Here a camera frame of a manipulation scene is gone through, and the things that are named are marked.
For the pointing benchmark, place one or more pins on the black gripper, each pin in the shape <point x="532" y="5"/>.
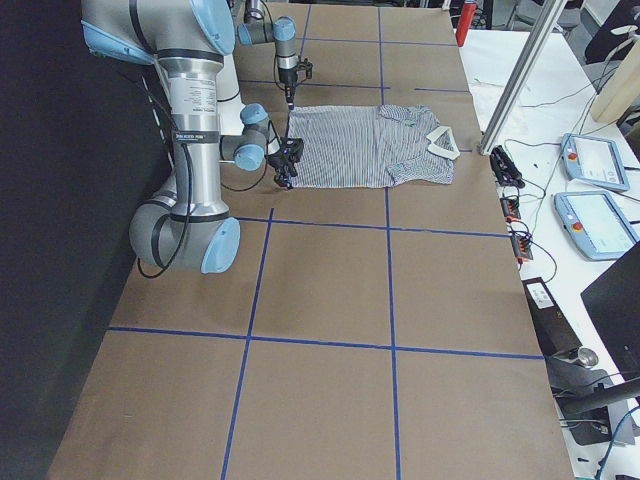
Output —
<point x="288" y="81"/>
<point x="278" y="162"/>

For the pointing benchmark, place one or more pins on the striped polo shirt white collar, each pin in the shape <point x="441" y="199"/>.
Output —
<point x="372" y="146"/>

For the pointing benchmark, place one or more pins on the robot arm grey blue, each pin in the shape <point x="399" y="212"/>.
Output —
<point x="186" y="224"/>
<point x="259" y="27"/>

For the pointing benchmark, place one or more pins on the red cylinder tube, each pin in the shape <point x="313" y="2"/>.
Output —
<point x="465" y="21"/>

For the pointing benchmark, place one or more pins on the black clamp tool on edge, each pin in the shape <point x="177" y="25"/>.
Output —
<point x="504" y="169"/>

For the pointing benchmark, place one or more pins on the blue teach pendant far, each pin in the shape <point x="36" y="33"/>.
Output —
<point x="594" y="160"/>

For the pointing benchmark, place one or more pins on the blue teach pendant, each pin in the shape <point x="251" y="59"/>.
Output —
<point x="595" y="224"/>
<point x="594" y="160"/>

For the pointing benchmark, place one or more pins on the blue teach pendant near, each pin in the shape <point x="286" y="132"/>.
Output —
<point x="595" y="224"/>

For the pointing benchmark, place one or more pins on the black box with white label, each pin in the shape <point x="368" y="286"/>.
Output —
<point x="553" y="331"/>

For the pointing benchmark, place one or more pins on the black monitor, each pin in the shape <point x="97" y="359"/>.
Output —
<point x="612" y="303"/>

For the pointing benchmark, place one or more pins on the aluminium frame post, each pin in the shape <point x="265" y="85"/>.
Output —
<point x="542" y="28"/>

